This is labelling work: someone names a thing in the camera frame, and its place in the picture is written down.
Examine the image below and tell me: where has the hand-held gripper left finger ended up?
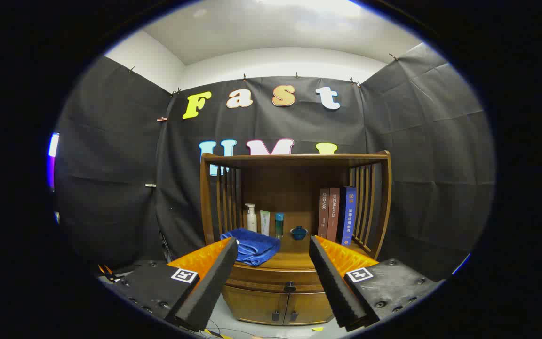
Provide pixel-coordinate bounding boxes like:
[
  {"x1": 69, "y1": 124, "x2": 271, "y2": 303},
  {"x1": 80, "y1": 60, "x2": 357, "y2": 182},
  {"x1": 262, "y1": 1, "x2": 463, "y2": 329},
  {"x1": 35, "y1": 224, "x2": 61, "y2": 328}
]
[{"x1": 99, "y1": 236, "x2": 239, "y2": 332}]

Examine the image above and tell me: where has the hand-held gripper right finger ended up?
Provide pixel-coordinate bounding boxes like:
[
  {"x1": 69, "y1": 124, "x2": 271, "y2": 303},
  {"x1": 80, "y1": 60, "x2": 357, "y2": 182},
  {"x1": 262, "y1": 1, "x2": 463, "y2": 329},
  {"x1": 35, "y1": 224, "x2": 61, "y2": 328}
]
[{"x1": 309, "y1": 235, "x2": 443, "y2": 331}]

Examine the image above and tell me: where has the wooden drawer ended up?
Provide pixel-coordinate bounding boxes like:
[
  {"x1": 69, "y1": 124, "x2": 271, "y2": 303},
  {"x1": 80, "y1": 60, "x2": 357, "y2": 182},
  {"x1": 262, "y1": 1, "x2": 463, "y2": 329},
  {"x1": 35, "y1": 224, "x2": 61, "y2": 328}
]
[{"x1": 225, "y1": 264, "x2": 332, "y2": 294}]

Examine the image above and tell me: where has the wooden cabinet door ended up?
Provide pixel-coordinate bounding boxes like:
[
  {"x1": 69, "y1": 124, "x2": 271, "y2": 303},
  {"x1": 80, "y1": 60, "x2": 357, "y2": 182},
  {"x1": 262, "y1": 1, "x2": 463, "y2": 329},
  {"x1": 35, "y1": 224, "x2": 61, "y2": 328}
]
[
  {"x1": 284, "y1": 292, "x2": 335, "y2": 325},
  {"x1": 223, "y1": 285, "x2": 288, "y2": 325}
]

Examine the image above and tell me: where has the wooden countertop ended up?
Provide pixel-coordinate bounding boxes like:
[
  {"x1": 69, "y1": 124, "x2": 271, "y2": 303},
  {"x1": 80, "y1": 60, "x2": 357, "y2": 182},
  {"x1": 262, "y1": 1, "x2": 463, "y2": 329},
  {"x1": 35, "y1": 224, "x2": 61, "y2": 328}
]
[{"x1": 226, "y1": 234, "x2": 371, "y2": 271}]

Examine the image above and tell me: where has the wooden cabinet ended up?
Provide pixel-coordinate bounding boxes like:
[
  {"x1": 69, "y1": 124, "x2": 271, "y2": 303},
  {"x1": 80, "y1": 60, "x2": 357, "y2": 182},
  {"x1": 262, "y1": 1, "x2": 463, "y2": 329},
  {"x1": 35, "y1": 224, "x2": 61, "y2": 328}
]
[{"x1": 199, "y1": 151, "x2": 392, "y2": 326}]

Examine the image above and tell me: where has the blue folded towel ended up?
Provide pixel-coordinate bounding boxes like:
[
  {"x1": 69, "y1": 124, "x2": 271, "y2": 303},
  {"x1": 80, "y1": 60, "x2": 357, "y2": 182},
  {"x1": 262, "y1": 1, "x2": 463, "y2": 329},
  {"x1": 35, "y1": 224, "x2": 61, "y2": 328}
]
[{"x1": 221, "y1": 228, "x2": 281, "y2": 267}]

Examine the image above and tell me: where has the blue book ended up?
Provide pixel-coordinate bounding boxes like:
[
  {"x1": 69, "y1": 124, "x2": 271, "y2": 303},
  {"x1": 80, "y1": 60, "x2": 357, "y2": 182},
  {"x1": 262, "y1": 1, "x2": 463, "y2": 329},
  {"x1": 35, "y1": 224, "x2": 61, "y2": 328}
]
[{"x1": 338, "y1": 186, "x2": 357, "y2": 246}]

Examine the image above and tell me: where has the reddish brown book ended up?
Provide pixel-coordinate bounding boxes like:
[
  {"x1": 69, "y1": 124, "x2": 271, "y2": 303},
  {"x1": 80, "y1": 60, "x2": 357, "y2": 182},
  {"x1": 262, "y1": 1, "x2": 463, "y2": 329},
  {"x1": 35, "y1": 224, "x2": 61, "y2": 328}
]
[{"x1": 327, "y1": 188, "x2": 342, "y2": 242}]

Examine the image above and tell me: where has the dark brown book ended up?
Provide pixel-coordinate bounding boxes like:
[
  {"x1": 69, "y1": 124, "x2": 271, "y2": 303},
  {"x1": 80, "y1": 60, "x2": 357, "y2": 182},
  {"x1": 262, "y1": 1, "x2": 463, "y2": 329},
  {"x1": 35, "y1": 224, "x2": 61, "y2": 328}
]
[{"x1": 318, "y1": 189, "x2": 331, "y2": 238}]

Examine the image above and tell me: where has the white pump bottle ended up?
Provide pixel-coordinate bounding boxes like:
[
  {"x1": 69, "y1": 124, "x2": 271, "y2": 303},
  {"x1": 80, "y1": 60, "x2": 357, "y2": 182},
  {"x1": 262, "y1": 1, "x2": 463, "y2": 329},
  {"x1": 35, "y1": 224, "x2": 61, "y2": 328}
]
[{"x1": 245, "y1": 203, "x2": 258, "y2": 233}]

